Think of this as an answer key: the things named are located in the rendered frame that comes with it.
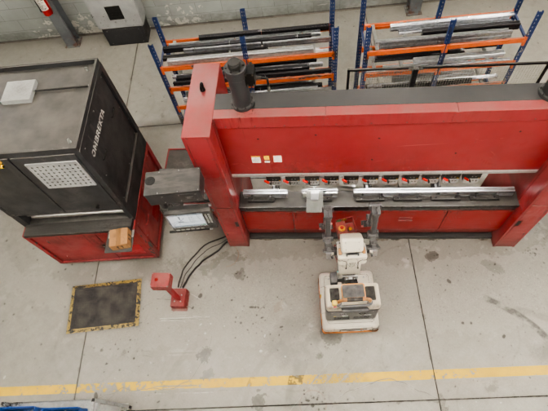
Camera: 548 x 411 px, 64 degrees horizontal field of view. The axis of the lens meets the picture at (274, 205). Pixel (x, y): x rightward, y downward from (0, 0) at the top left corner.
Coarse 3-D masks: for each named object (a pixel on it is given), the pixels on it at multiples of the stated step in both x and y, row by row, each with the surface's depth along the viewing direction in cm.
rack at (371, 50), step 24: (360, 24) 536; (384, 24) 535; (360, 48) 566; (408, 48) 510; (432, 48) 510; (456, 48) 511; (360, 72) 600; (384, 72) 542; (408, 72) 542; (432, 72) 543
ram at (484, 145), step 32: (256, 128) 380; (288, 128) 378; (320, 128) 377; (352, 128) 375; (384, 128) 373; (416, 128) 371; (448, 128) 370; (480, 128) 368; (512, 128) 366; (544, 128) 365; (288, 160) 421; (320, 160) 419; (352, 160) 417; (384, 160) 415; (416, 160) 413; (448, 160) 410; (480, 160) 408; (512, 160) 406; (544, 160) 404
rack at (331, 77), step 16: (160, 32) 544; (336, 32) 492; (320, 48) 572; (160, 64) 527; (192, 64) 530; (336, 64) 537; (176, 80) 613; (256, 80) 555; (272, 80) 555; (288, 80) 555; (336, 80) 557; (176, 112) 602
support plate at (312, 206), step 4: (308, 192) 475; (320, 192) 474; (308, 196) 473; (320, 196) 472; (308, 200) 471; (320, 200) 469; (308, 204) 468; (312, 204) 468; (316, 204) 467; (320, 204) 467; (308, 208) 466; (312, 208) 465; (316, 208) 465; (320, 208) 465; (308, 212) 464; (312, 212) 463; (316, 212) 463; (320, 212) 462
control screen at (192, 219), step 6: (168, 216) 412; (174, 216) 412; (180, 216) 413; (186, 216) 414; (192, 216) 414; (198, 216) 415; (174, 222) 422; (180, 222) 423; (186, 222) 424; (192, 222) 425; (198, 222) 425; (204, 222) 426
